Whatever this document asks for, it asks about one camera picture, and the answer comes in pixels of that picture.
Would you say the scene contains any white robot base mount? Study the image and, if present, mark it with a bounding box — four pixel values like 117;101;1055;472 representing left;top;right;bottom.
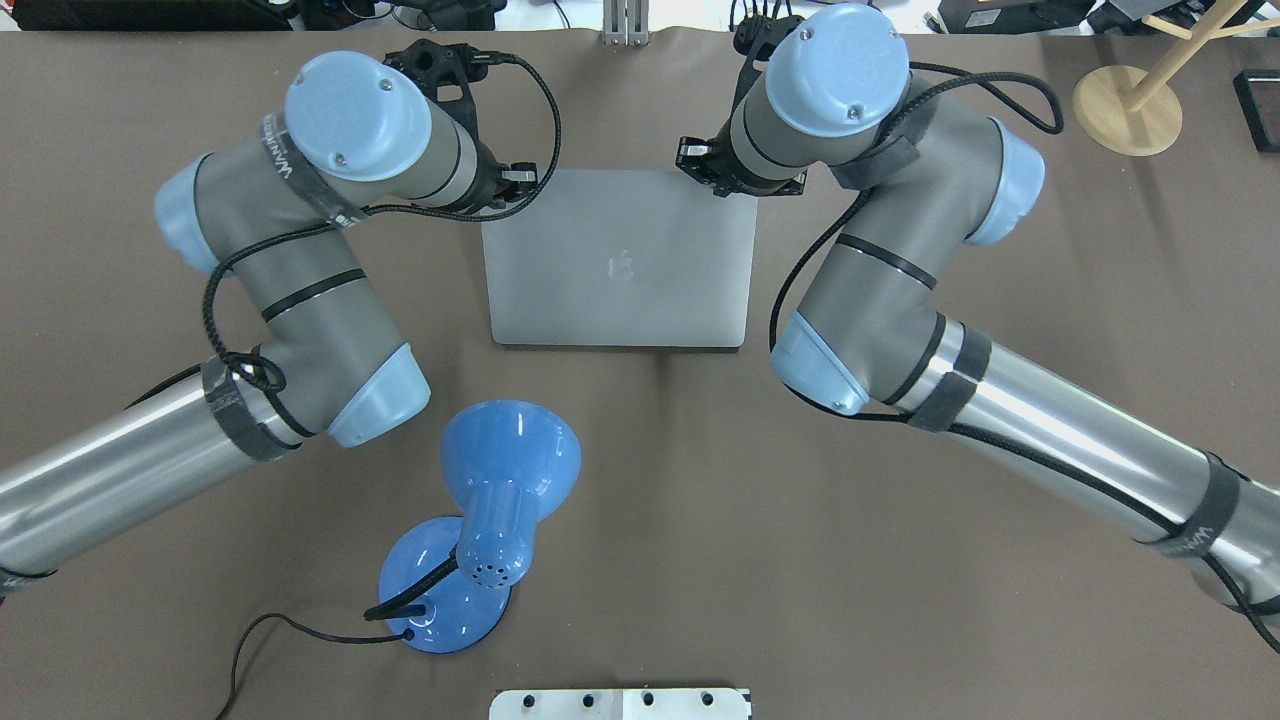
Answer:
488;687;754;719

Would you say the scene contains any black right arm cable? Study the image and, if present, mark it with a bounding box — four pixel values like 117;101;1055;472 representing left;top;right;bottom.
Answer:
767;60;1280;656

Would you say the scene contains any blue desk lamp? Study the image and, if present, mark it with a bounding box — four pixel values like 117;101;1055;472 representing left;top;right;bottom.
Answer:
364;398;582;653

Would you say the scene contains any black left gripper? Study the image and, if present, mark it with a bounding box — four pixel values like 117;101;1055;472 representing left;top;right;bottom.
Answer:
384;40;541;213

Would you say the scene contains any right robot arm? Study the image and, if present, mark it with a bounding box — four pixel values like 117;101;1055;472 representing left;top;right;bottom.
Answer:
676;3;1277;648

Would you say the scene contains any wooden cup stand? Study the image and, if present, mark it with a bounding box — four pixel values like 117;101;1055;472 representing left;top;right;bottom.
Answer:
1071;1;1279;158

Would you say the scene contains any black lamp power cable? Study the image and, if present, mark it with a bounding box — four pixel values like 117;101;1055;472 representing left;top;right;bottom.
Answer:
214;612;416;720

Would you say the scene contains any black tray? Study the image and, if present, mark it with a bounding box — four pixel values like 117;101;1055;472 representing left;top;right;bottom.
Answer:
1233;69;1279;152

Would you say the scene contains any grey laptop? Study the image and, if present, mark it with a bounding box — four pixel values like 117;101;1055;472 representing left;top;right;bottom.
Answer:
483;169;759;348

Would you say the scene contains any aluminium frame post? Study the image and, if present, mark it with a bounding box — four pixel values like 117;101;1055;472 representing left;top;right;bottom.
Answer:
600;0;650;47

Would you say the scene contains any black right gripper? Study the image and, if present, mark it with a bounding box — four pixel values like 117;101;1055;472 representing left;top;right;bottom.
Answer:
676;15;806;197

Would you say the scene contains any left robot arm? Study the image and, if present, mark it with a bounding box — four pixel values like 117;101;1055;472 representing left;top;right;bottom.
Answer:
3;38;545;597

